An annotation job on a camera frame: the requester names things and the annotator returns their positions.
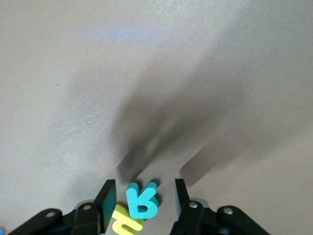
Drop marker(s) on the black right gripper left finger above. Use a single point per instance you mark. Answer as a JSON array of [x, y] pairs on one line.
[[73, 220]]

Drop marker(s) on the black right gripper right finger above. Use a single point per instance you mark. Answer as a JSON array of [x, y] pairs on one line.
[[200, 220]]

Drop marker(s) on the yellow lowercase letter h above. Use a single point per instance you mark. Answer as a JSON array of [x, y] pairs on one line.
[[122, 220]]

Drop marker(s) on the teal letter R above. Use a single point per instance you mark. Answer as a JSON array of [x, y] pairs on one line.
[[137, 198]]

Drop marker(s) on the brown table cover sheet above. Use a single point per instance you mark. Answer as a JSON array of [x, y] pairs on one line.
[[156, 61]]

